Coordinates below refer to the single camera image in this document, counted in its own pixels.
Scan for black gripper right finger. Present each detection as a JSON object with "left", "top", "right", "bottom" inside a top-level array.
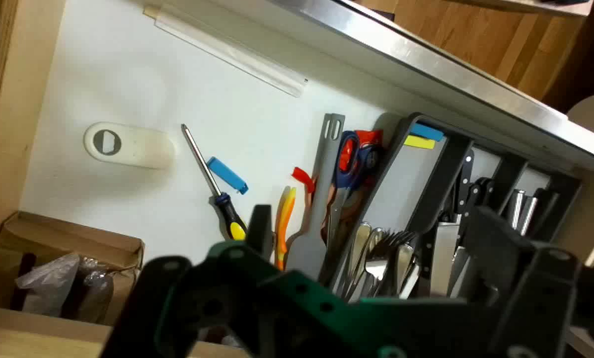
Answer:
[{"left": 433, "top": 206, "right": 580, "bottom": 358}]

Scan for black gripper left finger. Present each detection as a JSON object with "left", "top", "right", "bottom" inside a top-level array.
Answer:
[{"left": 101, "top": 242, "right": 278, "bottom": 358}]

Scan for wooden kitchen drawer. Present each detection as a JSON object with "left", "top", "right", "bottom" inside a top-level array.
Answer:
[{"left": 0, "top": 0, "right": 594, "bottom": 358}]

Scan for grey silicone spatula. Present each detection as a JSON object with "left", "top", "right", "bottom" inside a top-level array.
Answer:
[{"left": 286, "top": 113, "right": 345, "bottom": 278}]

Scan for black cutlery tray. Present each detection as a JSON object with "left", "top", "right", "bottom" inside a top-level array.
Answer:
[{"left": 317, "top": 113, "right": 580, "bottom": 300}]

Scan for silver forks bundle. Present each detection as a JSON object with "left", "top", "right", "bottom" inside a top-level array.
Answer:
[{"left": 341, "top": 228, "right": 419, "bottom": 300}]

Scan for brown cardboard box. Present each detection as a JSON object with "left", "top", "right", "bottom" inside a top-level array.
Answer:
[{"left": 0, "top": 210, "right": 143, "bottom": 324}]

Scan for white plastic strip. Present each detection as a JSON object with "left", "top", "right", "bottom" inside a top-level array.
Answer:
[{"left": 143, "top": 4, "right": 307, "bottom": 97}]

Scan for black yellow handled screwdriver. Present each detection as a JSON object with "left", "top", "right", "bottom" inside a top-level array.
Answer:
[{"left": 180, "top": 123, "right": 246, "bottom": 240}]

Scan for black handled utensil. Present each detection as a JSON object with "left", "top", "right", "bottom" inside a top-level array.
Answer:
[{"left": 246, "top": 204, "right": 274, "bottom": 258}]

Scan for red blue handled scissors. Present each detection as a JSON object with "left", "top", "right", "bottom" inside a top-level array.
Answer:
[{"left": 323, "top": 129, "right": 381, "bottom": 242}]

